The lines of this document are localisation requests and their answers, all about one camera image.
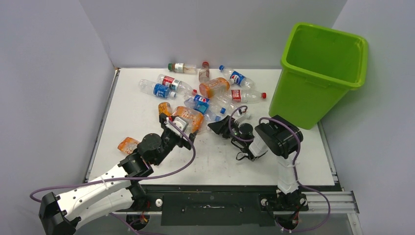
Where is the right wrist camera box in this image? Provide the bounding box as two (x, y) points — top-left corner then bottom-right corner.
(235, 109), (251, 119)

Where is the red label clear bottle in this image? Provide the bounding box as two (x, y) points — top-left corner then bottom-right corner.
(225, 89), (267, 103)

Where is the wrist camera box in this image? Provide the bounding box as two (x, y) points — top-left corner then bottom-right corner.
(166, 117), (188, 132)
(235, 109), (251, 119)

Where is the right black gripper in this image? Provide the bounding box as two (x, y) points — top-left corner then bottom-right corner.
(208, 115), (246, 147)

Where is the orange crushed bottle left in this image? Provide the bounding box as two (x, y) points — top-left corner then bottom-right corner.
(117, 137), (139, 154)

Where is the central pepsi bottle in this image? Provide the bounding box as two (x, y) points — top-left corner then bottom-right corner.
(184, 94), (226, 122)

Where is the small orange bottle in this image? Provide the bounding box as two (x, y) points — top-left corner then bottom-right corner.
(158, 102), (172, 116)

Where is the blue label water bottle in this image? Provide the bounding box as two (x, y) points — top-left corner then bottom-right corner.
(138, 79), (177, 99)

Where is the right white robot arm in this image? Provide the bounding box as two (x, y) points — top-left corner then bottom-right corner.
(207, 116), (308, 211)

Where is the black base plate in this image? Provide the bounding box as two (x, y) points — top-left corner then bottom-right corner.
(122, 185), (309, 226)

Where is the green plastic bin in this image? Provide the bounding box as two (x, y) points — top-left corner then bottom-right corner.
(269, 23), (369, 130)

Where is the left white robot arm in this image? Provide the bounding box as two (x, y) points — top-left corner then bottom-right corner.
(39, 113), (199, 235)

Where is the large orange crushed bottle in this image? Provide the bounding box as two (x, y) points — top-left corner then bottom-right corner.
(172, 106), (206, 134)

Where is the orange bottle white cap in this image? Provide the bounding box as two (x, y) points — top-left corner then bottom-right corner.
(199, 77), (234, 98)

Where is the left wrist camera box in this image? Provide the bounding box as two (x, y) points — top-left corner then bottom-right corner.
(166, 117), (188, 132)

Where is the red cap small bottle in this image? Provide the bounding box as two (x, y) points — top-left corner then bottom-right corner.
(199, 61), (210, 83)

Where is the red blue label bottle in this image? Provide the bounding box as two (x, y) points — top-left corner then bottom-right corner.
(157, 74), (197, 95)

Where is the far pepsi bottle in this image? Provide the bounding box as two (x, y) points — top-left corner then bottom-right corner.
(219, 65), (255, 90)

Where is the green cap brown bottle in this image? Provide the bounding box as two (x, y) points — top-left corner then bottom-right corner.
(167, 63), (197, 74)

